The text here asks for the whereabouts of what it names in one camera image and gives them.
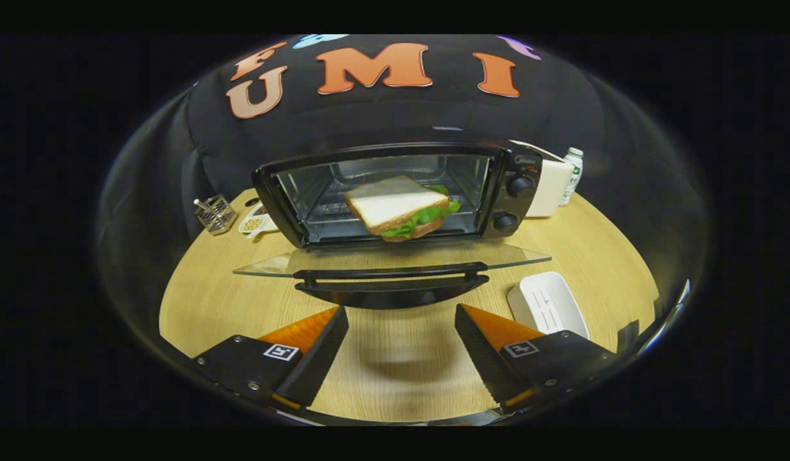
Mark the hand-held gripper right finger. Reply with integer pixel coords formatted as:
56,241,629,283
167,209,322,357
455,303,617,410

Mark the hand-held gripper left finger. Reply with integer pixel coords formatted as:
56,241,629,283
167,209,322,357
191,305,350,410

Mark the black toaster oven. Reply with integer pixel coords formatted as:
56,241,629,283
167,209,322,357
234,142,552,310

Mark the lettuce sandwich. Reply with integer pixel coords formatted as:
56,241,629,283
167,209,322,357
343,175,462,243

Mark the white toaster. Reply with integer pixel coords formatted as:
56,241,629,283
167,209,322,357
510,141,575,218

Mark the white plastic tray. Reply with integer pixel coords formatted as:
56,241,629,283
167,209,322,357
507,271,590,339

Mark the white divided snack dish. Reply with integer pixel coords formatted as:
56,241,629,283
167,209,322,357
238,202,280,239

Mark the white bottle green label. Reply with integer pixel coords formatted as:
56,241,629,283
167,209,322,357
560,147,584,207

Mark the black backdrop cloth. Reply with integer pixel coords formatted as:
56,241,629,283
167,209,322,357
95,35,713,308

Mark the wire mesh utensil holder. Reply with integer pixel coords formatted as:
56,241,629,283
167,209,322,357
193,194,238,236

